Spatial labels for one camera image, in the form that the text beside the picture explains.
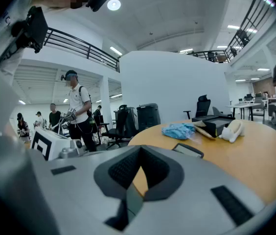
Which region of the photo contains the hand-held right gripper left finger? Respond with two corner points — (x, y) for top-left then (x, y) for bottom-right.
(29, 144), (141, 235)

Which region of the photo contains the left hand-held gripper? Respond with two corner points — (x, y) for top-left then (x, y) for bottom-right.
(29, 127), (84, 162)

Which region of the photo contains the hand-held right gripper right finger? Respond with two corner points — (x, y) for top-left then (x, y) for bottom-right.
(128, 144), (276, 235)

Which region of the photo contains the black mesh office chair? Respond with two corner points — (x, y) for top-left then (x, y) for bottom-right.
(100, 104), (135, 150)

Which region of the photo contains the brown paper envelope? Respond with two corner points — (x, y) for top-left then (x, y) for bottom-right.
(193, 120), (216, 141)

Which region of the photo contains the black cardboard box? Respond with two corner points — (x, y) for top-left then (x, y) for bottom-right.
(191, 115), (236, 139)

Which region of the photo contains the white plush cat toy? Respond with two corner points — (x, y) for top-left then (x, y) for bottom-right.
(218, 119), (246, 143)

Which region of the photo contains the black cabinet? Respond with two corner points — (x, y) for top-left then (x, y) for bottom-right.
(136, 103), (161, 133)

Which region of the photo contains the black balcony railing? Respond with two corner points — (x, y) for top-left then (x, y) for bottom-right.
(44, 27), (121, 73)
(189, 0), (276, 64)

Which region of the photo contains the black office chair with headrest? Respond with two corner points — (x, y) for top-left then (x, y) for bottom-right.
(183, 94), (211, 120)

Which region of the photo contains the white office desk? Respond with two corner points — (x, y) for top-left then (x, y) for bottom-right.
(226, 102), (261, 120)

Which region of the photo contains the black chest-mounted device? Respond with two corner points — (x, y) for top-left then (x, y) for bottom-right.
(0, 5), (49, 67)

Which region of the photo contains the grey office chair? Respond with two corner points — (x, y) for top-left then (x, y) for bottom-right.
(248, 96), (266, 124)

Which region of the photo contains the round ceiling lamp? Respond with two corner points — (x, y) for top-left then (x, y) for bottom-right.
(107, 0), (122, 11)

